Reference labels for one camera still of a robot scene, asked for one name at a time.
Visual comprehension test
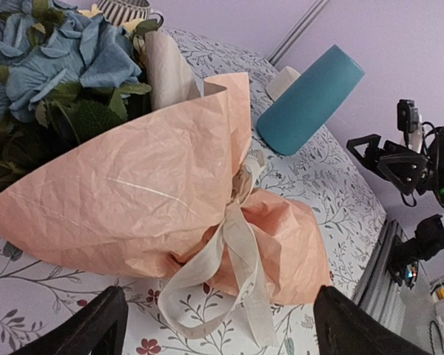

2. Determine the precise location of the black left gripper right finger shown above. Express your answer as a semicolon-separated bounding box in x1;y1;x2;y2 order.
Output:
314;286;428;355

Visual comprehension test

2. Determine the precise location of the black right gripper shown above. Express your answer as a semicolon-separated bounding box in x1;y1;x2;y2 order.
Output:
346;126;444;208

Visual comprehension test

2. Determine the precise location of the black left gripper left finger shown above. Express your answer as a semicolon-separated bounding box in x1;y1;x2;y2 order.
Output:
13;286;129;355

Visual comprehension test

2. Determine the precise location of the cream ribbon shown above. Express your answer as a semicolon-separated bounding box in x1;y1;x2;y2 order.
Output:
158;150;278;347

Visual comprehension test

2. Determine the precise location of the flower bouquet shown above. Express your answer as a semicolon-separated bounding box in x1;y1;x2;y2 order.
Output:
0;0;332;306

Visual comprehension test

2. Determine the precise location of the teal vase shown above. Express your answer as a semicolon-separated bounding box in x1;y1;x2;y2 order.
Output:
256;45;365;156

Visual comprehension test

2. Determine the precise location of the cream mug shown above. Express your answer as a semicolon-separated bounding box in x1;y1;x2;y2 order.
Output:
266;66;300;101

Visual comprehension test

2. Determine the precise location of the striped cup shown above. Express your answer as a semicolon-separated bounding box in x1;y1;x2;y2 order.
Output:
96;0;164;26

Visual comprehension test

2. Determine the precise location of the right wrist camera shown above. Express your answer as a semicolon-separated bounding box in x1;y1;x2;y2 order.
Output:
397;99;421;149

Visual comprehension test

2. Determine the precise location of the right aluminium frame post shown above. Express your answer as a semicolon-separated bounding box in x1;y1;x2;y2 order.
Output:
267;0;332;67

